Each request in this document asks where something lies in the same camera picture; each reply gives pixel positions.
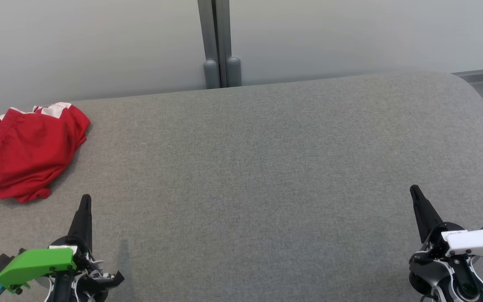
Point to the grey fabric sofa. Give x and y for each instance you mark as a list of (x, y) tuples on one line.
[(245, 188)]

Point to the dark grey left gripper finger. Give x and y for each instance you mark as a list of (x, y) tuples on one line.
[(83, 222)]

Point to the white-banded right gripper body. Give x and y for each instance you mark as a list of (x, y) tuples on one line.
[(472, 242)]

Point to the grey partition post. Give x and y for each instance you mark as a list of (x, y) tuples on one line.
[(218, 42)]

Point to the red shorts with white stripe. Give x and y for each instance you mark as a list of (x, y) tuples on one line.
[(27, 155)]

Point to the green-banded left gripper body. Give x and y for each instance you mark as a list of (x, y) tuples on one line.
[(36, 264)]

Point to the grey partition base rail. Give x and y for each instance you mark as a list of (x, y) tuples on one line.
[(476, 71)]

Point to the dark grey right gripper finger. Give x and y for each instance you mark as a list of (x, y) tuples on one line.
[(426, 214)]

